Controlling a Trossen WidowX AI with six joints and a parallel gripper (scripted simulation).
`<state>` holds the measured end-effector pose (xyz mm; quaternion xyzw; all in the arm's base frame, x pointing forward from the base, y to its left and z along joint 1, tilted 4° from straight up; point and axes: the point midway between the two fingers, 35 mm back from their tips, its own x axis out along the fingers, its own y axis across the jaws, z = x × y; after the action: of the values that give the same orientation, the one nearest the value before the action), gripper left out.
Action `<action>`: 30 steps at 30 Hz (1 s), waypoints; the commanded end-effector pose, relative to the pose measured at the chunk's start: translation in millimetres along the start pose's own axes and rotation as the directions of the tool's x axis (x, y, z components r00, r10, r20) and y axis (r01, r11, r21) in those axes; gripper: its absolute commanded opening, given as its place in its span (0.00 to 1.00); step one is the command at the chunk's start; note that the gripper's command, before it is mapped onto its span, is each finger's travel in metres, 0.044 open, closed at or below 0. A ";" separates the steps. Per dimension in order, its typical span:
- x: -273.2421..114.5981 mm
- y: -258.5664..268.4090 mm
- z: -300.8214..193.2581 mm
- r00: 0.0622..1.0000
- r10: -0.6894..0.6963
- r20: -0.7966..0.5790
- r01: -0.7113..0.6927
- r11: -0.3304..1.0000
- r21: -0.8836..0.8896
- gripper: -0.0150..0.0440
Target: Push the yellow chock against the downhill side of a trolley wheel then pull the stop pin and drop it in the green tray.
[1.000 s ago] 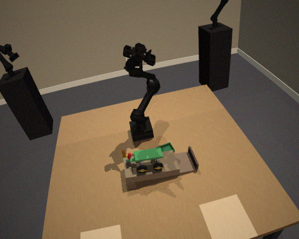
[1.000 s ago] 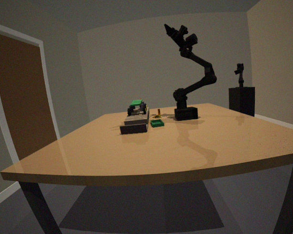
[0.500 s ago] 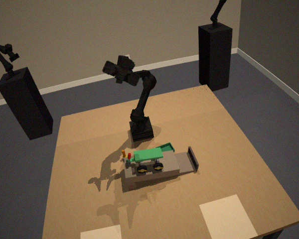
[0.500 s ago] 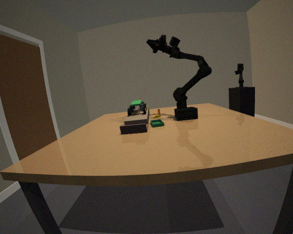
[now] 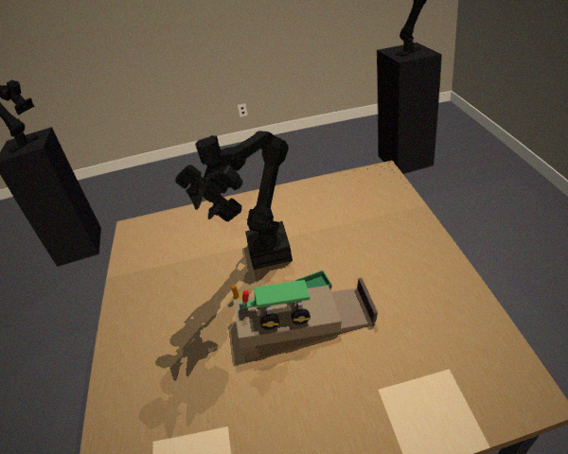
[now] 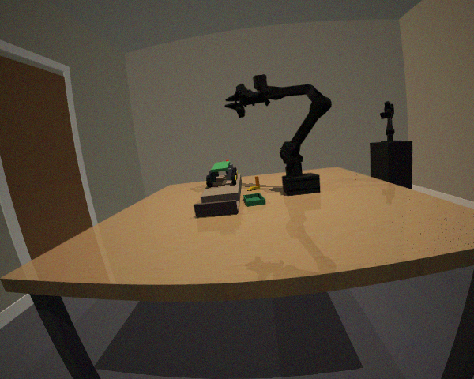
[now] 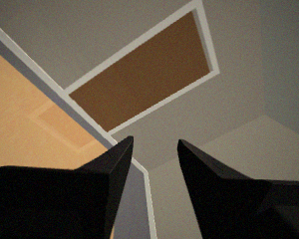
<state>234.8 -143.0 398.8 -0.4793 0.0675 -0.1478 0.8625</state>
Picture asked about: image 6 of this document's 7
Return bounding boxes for green tray walls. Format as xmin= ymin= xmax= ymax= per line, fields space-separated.
xmin=243 ymin=193 xmax=266 ymax=207

